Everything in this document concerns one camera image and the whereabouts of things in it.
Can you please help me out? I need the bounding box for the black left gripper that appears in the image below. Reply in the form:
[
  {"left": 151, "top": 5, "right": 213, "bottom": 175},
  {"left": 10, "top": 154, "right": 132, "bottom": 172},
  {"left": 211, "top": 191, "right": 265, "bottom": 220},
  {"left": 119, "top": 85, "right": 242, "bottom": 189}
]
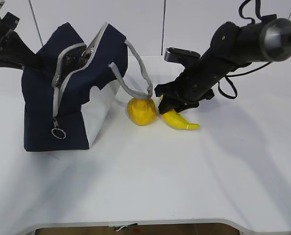
[{"left": 0, "top": 12, "right": 43, "bottom": 70}]

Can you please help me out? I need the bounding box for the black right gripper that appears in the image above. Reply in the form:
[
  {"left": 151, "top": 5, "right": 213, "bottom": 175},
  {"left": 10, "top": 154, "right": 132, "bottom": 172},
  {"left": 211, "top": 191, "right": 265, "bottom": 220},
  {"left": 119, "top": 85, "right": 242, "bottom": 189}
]
[{"left": 154, "top": 55, "right": 228, "bottom": 114}]

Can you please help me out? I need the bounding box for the yellow banana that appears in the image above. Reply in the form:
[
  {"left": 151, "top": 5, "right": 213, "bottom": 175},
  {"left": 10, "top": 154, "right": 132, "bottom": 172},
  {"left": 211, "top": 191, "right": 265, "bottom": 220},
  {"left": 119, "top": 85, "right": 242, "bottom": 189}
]
[{"left": 160, "top": 109, "right": 200, "bottom": 130}]

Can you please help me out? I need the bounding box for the yellow pear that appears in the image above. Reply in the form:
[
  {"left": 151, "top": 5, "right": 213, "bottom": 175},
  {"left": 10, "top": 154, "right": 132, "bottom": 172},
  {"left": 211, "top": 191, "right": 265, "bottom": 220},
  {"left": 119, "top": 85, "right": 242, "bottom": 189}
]
[{"left": 126, "top": 98, "right": 157, "bottom": 126}]

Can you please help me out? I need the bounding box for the navy blue lunch bag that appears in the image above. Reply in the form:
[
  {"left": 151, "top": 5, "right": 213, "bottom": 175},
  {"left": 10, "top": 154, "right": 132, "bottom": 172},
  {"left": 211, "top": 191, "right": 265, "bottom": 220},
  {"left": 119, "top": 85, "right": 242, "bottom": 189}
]
[{"left": 21, "top": 22, "right": 154, "bottom": 153}]

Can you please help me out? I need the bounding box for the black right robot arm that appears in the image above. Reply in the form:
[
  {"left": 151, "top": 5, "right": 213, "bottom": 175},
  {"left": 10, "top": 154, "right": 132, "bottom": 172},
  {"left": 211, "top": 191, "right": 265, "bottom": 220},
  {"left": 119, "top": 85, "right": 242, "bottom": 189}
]
[{"left": 154, "top": 18, "right": 291, "bottom": 114}]

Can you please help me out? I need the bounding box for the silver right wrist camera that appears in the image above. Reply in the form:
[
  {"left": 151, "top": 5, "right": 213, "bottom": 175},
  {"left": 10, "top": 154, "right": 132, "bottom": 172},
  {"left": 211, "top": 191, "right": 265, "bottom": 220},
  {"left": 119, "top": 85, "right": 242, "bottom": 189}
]
[{"left": 164, "top": 47, "right": 200, "bottom": 66}]

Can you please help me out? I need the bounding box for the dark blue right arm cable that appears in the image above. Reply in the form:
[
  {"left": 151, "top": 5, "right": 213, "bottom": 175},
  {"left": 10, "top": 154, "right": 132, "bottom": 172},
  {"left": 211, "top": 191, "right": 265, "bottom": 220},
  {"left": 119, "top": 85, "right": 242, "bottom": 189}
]
[{"left": 218, "top": 0, "right": 291, "bottom": 99}]

